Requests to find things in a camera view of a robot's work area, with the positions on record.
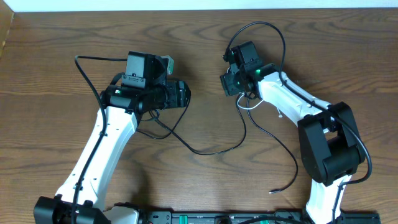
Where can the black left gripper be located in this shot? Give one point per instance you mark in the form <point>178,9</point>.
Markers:
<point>181,93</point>

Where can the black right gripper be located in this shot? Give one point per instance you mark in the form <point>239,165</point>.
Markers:
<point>227,81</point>

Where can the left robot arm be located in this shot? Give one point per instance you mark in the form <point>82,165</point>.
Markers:
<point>143,87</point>

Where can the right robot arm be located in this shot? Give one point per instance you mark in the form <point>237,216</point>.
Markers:
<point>327,133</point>

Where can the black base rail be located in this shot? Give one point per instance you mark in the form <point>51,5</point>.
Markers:
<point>278,216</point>

